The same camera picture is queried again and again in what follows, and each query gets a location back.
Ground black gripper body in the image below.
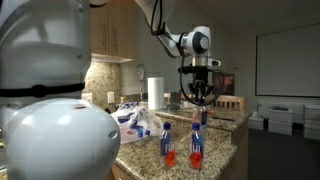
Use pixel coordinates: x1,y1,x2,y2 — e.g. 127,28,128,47
190,71,211,88

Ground translucent white plastic bag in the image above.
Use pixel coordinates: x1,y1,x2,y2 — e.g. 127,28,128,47
109,102,164,145

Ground white bowl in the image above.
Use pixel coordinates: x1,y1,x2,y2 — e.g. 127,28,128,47
182,99,194,109

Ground dark grey container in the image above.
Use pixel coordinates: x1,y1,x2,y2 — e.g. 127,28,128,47
169,92,182,104

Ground dark red framed picture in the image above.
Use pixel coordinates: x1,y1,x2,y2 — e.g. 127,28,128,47
211,70,236,96

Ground wide wooden chair back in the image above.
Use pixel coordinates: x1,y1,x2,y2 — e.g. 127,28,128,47
206,94,245,113

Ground dark round dish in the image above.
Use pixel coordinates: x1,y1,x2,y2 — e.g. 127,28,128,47
164,103,183,113

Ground black flat strip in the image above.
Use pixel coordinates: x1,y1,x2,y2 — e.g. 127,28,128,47
213,116,234,122

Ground white paper towel roll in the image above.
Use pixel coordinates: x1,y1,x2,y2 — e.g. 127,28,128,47
147,77,165,111

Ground white storage box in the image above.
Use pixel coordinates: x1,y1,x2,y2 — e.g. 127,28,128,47
303,103,320,141
268,122,294,136
248,111,266,131

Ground white printer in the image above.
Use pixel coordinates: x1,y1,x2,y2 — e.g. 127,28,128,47
268,105,294,125

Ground white projection screen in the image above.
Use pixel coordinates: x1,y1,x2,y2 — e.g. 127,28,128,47
255,22,320,99

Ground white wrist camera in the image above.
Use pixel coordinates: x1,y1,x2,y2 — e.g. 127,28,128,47
208,58,222,67

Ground white wall phone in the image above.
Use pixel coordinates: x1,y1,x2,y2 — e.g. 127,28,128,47
137,63,147,83

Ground white wall outlet plate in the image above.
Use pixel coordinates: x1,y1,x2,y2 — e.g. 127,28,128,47
107,91,116,105
81,92,94,103

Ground wooden wall cabinets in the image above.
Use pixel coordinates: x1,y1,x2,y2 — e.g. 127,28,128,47
89,0,139,64

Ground black cable strap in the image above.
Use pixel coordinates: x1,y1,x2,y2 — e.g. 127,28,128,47
0,82,86,99

